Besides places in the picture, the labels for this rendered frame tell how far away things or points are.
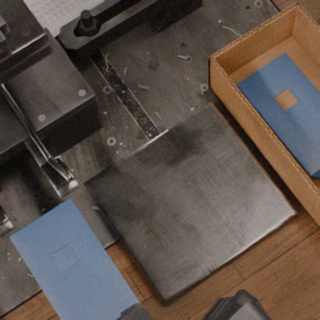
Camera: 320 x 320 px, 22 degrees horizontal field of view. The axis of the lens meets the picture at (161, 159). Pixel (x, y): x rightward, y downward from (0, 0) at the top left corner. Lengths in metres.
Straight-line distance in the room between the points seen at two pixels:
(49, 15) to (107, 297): 0.34
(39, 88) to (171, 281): 0.24
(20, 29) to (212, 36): 0.32
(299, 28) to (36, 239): 0.38
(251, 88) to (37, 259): 0.32
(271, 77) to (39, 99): 0.27
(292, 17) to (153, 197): 0.25
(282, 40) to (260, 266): 0.27
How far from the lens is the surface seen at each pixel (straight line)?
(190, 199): 0.88
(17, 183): 0.93
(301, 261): 0.89
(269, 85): 0.94
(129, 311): 0.66
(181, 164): 0.89
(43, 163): 0.84
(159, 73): 0.96
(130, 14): 0.91
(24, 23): 0.73
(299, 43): 0.97
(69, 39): 0.91
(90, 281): 0.79
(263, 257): 0.88
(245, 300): 0.59
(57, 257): 0.80
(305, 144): 0.92
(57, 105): 0.86
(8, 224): 0.83
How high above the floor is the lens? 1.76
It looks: 69 degrees down
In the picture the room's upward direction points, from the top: 9 degrees counter-clockwise
